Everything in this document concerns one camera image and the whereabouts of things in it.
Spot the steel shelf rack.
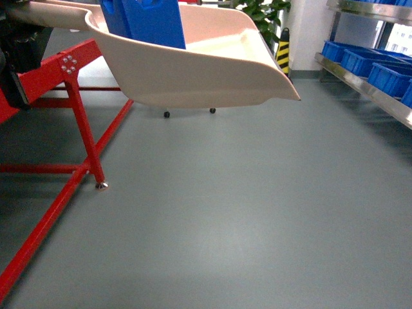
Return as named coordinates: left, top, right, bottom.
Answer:
left=315, top=1, right=411, bottom=128

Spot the yellow black striped bollard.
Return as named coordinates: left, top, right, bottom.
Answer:
left=276, top=28, right=290, bottom=77

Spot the blue bin on shelf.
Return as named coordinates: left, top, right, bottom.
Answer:
left=321, top=41, right=364, bottom=63
left=340, top=50, right=409, bottom=77
left=368, top=62, right=411, bottom=98

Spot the beige plastic dustpan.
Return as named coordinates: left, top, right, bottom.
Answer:
left=6, top=1, right=299, bottom=108

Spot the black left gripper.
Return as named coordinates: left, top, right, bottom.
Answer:
left=1, top=1, right=53, bottom=110

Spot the green potted plant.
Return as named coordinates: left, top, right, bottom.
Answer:
left=232, top=0, right=292, bottom=45

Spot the red conveyor frame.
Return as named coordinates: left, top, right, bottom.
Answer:
left=1, top=39, right=133, bottom=304

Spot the blue plastic canister part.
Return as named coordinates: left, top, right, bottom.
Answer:
left=99, top=0, right=186, bottom=49

